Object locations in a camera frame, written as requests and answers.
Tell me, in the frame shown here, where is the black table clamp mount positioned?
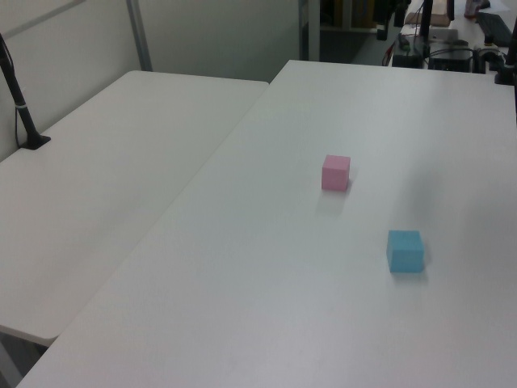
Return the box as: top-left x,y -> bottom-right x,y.
494,27 -> 517,86

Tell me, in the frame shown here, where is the black camera pole with base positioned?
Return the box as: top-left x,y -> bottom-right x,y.
0,32 -> 52,151

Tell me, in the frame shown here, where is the small black electronics box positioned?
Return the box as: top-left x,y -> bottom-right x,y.
392,52 -> 422,68

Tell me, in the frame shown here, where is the blue cube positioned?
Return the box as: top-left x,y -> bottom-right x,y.
385,230 -> 425,274

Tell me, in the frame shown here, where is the black keyboard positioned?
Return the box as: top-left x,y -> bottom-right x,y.
476,11 -> 513,45

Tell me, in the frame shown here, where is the white flat box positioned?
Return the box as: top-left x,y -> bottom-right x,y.
428,27 -> 460,42

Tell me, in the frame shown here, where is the grey metal frame post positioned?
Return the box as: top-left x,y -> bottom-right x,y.
297,0 -> 322,62
125,0 -> 153,73

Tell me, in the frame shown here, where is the large black electronics box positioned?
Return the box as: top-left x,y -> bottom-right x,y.
427,48 -> 474,74

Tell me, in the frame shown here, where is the black upright stand pole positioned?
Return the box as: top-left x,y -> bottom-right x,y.
418,0 -> 434,45

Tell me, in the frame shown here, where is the pink cube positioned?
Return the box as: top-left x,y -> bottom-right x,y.
321,154 -> 351,192

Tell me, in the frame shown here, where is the brown cardboard box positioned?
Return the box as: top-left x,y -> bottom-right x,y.
406,11 -> 452,27

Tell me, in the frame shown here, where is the thin black pole cable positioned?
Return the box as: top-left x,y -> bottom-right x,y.
11,103 -> 25,149

